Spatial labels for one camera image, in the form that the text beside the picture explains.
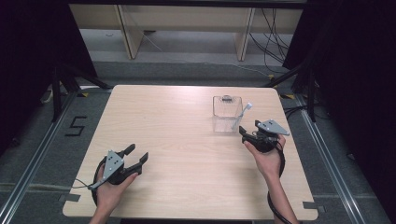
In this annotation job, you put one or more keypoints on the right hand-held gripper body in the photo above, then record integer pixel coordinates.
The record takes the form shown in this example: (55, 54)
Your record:
(271, 127)

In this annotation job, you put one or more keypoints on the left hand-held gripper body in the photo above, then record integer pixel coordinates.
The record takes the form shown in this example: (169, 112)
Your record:
(113, 163)

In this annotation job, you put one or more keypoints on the light blue toothbrush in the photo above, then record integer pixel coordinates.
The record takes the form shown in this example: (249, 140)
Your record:
(247, 107)

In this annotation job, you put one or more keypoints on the clear plastic container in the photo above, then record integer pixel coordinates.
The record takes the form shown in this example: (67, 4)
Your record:
(225, 118)

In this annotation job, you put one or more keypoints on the person's left hand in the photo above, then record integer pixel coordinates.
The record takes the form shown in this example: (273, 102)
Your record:
(109, 194)

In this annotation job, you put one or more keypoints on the person's right hand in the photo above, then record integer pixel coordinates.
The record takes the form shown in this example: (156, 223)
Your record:
(269, 161)

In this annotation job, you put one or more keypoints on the yellow tape piece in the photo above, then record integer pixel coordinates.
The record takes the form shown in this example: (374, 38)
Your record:
(82, 94)
(271, 76)
(288, 96)

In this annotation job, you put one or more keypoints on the black metal stand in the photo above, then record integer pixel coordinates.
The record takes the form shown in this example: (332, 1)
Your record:
(311, 93)
(56, 93)

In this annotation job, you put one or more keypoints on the black tape floor mark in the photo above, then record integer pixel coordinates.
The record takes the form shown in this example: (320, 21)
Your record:
(75, 126)

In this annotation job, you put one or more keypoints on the grey tape strip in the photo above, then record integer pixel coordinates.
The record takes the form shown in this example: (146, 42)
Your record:
(313, 207)
(70, 197)

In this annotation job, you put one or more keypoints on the black curtain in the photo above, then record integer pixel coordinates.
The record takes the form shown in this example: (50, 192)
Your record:
(28, 62)
(358, 77)

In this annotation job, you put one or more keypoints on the light wooden shelf unit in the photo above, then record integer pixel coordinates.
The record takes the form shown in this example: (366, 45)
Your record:
(186, 17)

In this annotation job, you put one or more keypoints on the aluminium floor rail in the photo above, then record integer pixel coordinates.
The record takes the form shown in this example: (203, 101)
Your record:
(34, 161)
(330, 161)

